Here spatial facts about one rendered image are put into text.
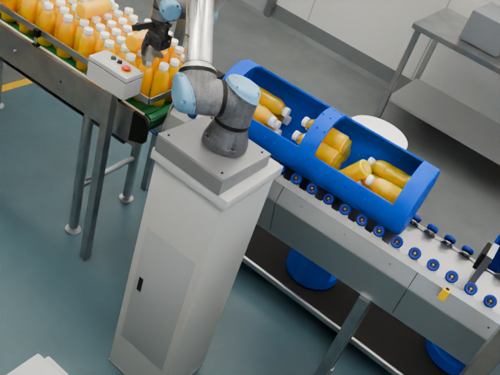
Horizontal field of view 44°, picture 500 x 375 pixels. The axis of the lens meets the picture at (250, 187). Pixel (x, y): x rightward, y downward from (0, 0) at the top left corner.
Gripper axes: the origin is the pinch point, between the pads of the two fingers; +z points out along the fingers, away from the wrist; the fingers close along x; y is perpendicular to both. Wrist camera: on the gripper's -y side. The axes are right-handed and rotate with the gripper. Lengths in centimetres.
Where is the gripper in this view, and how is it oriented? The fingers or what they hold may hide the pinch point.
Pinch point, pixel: (146, 60)
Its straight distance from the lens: 264.1
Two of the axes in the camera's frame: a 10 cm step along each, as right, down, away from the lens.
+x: 5.4, -3.9, 7.5
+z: -2.7, 7.6, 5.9
